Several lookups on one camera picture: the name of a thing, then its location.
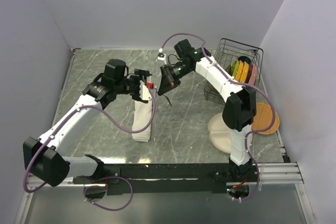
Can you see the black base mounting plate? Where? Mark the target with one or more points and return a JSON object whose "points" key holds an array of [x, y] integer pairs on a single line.
{"points": [[115, 186]]}

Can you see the black wire dish rack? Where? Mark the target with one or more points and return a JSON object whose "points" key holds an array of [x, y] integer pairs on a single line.
{"points": [[229, 50]]}

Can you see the yellow plate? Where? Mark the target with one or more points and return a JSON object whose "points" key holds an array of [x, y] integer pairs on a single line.
{"points": [[239, 72]]}

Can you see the beige round plate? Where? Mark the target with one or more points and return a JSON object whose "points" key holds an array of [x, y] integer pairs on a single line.
{"points": [[221, 135]]}

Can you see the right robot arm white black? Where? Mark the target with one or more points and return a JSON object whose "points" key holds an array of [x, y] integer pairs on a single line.
{"points": [[240, 101]]}

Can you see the aluminium frame rail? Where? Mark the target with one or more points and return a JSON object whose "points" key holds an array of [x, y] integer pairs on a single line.
{"points": [[266, 173]]}

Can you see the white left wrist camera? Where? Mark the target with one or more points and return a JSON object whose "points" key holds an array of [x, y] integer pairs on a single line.
{"points": [[145, 91]]}

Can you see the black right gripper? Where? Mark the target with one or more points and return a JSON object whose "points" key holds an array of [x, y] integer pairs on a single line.
{"points": [[168, 83]]}

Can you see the green plate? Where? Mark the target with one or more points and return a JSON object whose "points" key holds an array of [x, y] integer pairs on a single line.
{"points": [[234, 68]]}

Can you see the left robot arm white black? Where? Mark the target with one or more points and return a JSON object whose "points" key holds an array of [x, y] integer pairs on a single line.
{"points": [[45, 157]]}

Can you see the pink plate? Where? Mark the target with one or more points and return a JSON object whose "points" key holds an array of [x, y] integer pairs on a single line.
{"points": [[252, 74]]}

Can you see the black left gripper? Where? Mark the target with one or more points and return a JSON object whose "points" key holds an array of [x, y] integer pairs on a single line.
{"points": [[142, 75]]}

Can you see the white cloth napkin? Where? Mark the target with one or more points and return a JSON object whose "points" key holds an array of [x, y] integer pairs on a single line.
{"points": [[142, 115]]}

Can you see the orange woven round placemat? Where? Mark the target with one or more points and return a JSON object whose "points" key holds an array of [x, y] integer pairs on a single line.
{"points": [[263, 119]]}

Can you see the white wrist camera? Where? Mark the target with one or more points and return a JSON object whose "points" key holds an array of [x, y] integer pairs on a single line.
{"points": [[145, 91], [161, 55]]}

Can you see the orange plate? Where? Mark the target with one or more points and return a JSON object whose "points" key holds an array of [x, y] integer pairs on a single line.
{"points": [[244, 73]]}

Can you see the dark blue bowl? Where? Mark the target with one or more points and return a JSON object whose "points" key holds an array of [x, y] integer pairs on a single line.
{"points": [[245, 59]]}

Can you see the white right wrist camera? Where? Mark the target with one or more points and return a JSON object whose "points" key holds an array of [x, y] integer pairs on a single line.
{"points": [[161, 55]]}

